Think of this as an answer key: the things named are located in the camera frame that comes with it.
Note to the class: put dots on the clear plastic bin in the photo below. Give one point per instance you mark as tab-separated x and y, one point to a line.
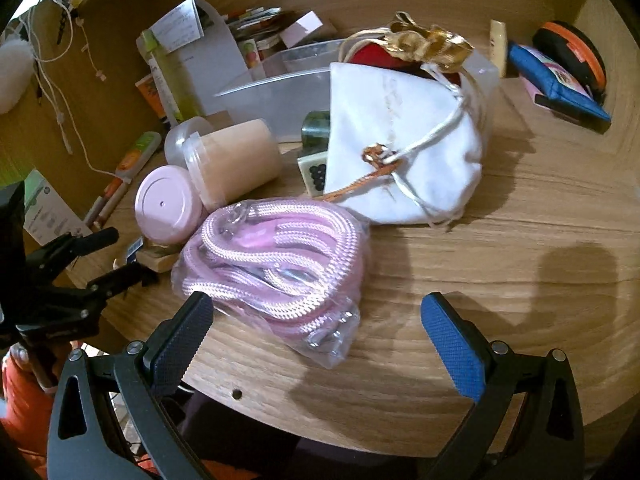
280	90

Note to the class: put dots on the wooden block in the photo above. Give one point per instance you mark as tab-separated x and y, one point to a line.
160	260

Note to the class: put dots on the fruit print box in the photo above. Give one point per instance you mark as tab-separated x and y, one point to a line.
252	50

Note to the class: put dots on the stack of books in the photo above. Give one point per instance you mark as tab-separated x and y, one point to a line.
250	20

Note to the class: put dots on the person's left forearm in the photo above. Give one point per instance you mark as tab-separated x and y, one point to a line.
25	415

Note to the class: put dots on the gold foil wrapper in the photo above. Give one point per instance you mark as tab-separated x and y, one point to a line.
425	42

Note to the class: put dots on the red box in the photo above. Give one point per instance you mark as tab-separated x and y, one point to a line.
372	55

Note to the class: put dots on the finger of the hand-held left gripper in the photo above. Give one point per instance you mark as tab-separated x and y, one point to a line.
122	279
92	239

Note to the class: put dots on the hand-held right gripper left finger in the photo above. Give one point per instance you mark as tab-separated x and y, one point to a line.
180	340

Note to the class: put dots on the translucent white round container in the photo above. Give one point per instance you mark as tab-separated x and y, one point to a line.
184	135

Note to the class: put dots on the wooden desktop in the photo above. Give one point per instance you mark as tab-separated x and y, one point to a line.
500	220

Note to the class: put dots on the clear tape roll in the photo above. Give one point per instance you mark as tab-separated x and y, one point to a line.
240	160

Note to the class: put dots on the green bottle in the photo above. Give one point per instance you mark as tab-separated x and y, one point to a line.
170	80

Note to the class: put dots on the pink round jar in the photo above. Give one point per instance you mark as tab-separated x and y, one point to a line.
165	205

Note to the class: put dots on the mahjong tile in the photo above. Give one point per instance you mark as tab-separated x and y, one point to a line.
312	172

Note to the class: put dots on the white marker pen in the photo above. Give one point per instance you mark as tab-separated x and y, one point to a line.
102	199
114	207

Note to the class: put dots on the orange green snack packet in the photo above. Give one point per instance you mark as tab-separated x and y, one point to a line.
132	157

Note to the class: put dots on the white paper pad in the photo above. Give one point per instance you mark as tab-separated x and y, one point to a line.
220	60

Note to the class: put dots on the dark green cylinder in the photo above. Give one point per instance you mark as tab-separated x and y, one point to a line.
315	130

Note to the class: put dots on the blue zip pouch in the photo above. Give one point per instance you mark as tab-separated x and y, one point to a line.
545	75

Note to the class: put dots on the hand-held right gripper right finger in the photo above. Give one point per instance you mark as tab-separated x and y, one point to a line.
452	345

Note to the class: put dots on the orange and black case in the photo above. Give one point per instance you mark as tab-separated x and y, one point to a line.
575	40

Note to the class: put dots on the white and green printed box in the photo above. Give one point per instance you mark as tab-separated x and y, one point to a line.
45	210

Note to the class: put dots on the person's left hand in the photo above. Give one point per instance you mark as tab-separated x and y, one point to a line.
22	356

